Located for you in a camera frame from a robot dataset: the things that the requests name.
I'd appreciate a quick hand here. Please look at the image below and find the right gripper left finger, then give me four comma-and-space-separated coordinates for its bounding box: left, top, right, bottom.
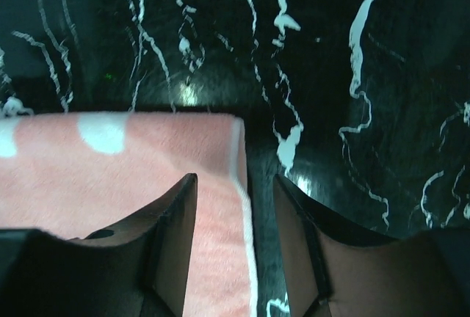
1, 173, 198, 316

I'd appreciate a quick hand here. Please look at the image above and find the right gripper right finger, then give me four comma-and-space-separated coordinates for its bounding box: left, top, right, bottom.
273, 175, 469, 316

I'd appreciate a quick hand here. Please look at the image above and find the pink patterned towel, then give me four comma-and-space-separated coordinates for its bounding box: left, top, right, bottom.
1, 112, 258, 316

